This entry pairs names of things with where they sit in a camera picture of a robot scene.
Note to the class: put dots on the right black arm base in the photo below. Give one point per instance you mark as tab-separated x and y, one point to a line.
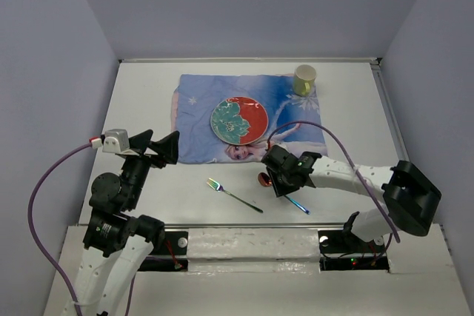
339	252

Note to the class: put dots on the pale yellow mug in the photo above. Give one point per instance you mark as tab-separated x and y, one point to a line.
303	79

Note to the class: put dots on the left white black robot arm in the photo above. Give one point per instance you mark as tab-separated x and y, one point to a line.
116	244

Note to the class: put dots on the iridescent spoon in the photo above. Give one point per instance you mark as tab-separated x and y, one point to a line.
264	180

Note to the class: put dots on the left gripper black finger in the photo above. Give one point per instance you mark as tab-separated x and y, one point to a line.
166	149
139	143

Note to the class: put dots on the blue princess print placemat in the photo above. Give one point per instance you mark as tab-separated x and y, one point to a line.
293	119

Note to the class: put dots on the teal and red plate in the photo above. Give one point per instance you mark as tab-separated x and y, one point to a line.
239	121

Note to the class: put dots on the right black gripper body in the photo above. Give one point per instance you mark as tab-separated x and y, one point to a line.
281	186

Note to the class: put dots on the iridescent fork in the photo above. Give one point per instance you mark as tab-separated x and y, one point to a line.
219	188

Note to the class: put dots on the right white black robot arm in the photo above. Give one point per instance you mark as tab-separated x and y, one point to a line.
405	199

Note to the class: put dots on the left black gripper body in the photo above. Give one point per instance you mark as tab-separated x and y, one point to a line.
136	169

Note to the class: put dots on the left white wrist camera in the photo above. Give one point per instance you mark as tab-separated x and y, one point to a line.
115	141

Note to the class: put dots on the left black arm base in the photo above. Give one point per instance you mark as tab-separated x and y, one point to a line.
170	255

